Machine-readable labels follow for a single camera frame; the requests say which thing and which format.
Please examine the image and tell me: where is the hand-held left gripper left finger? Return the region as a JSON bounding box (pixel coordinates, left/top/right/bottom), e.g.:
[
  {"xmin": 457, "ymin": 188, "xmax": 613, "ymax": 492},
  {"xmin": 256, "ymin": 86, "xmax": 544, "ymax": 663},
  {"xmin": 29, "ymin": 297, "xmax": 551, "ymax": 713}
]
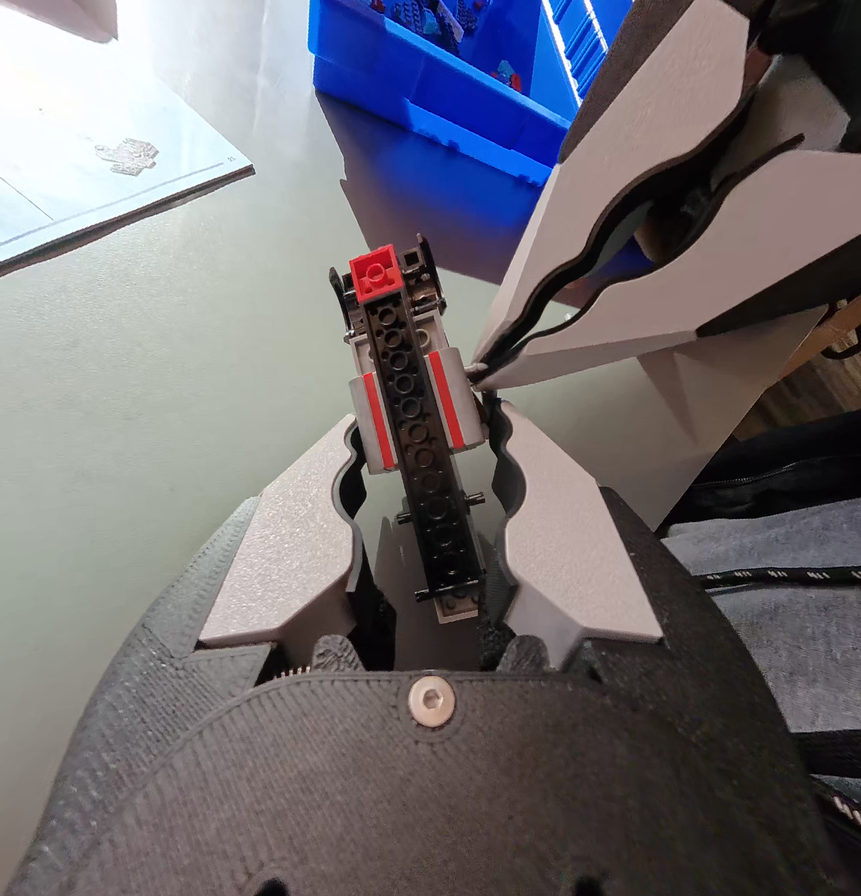
[{"xmin": 197, "ymin": 413, "xmax": 367, "ymax": 665}]

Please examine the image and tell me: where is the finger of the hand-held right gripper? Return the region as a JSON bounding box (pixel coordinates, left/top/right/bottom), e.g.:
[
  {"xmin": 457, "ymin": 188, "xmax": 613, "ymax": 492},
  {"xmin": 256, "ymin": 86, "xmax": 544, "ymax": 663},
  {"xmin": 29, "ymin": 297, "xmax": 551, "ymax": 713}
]
[
  {"xmin": 471, "ymin": 0, "xmax": 776, "ymax": 366},
  {"xmin": 471, "ymin": 149, "xmax": 861, "ymax": 387}
]

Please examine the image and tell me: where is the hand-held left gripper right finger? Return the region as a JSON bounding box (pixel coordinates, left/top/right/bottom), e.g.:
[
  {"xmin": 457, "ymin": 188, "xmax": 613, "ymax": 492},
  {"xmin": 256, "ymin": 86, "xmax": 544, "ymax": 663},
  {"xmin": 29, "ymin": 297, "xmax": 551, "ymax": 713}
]
[{"xmin": 488, "ymin": 401, "xmax": 665, "ymax": 673}]

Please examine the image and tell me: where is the toy brick vehicle model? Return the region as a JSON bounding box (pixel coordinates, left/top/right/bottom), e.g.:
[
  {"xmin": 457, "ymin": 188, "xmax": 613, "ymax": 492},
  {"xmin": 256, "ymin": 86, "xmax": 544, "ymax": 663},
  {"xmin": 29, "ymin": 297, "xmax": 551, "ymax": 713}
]
[{"xmin": 327, "ymin": 234, "xmax": 489, "ymax": 625}]

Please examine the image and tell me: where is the person's right forearm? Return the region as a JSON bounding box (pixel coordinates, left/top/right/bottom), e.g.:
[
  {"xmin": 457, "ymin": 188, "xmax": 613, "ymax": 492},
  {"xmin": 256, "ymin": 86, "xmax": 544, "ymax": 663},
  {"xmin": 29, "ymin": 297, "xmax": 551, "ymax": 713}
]
[{"xmin": 682, "ymin": 409, "xmax": 861, "ymax": 526}]

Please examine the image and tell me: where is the white desk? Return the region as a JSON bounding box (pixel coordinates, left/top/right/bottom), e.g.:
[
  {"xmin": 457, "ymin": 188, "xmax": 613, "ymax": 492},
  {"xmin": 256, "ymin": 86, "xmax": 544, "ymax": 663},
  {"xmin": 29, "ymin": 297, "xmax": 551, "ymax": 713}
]
[{"xmin": 0, "ymin": 0, "xmax": 683, "ymax": 876}]

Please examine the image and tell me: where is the blue plastic bin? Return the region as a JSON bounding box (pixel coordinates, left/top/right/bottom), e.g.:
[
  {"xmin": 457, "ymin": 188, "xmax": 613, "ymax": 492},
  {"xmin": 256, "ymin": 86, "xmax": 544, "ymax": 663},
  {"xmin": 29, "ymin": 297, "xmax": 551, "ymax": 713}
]
[{"xmin": 308, "ymin": 0, "xmax": 655, "ymax": 281}]

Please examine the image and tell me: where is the pile of loose toy bricks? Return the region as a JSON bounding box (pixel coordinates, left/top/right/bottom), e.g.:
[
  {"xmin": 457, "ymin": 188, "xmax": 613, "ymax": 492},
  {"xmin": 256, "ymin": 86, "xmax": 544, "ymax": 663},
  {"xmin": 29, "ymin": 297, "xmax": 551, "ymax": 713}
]
[{"xmin": 364, "ymin": 0, "xmax": 526, "ymax": 92}]

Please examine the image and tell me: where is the light blue instruction booklet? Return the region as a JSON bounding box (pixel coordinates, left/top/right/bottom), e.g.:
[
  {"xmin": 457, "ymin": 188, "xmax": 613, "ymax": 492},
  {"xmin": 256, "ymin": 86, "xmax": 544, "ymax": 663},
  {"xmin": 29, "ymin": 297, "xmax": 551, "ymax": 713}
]
[{"xmin": 0, "ymin": 0, "xmax": 257, "ymax": 284}]

